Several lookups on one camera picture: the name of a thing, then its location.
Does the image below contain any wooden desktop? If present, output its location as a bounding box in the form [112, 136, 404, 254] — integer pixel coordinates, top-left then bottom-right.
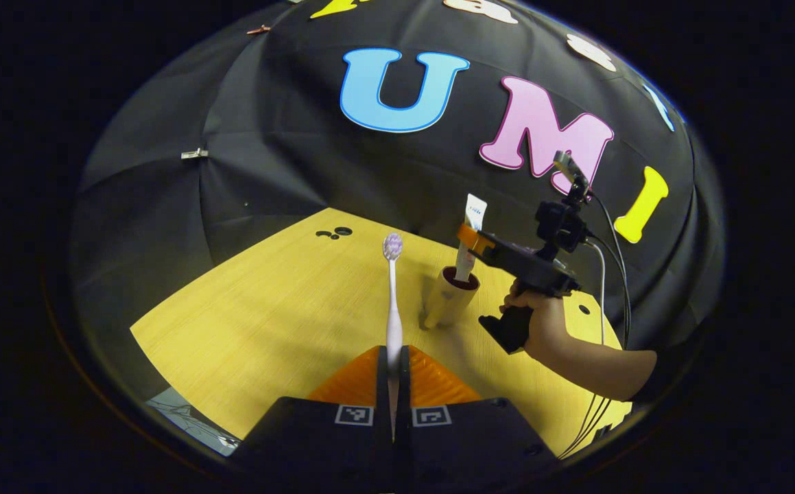
[130, 208, 635, 460]

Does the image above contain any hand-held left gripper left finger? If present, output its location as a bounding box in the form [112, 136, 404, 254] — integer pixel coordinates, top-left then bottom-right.
[235, 345, 395, 492]

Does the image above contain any black backdrop cloth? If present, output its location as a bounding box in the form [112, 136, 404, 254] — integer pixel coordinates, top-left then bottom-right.
[70, 0, 726, 402]

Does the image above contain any pale pink toothbrush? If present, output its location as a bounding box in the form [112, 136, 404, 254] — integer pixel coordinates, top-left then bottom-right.
[382, 233, 405, 440]

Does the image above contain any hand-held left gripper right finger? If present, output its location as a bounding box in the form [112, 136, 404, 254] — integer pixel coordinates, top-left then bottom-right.
[396, 344, 563, 492]

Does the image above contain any black cable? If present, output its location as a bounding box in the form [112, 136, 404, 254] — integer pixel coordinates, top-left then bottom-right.
[558, 192, 634, 459]

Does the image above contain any white toothpaste tube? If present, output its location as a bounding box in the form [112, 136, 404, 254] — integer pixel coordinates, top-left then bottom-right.
[453, 193, 488, 283]

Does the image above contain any beige cup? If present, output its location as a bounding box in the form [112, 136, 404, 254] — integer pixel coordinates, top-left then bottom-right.
[423, 266, 481, 331]

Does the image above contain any white cable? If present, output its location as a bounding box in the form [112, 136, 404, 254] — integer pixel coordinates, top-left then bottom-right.
[582, 237, 608, 347]

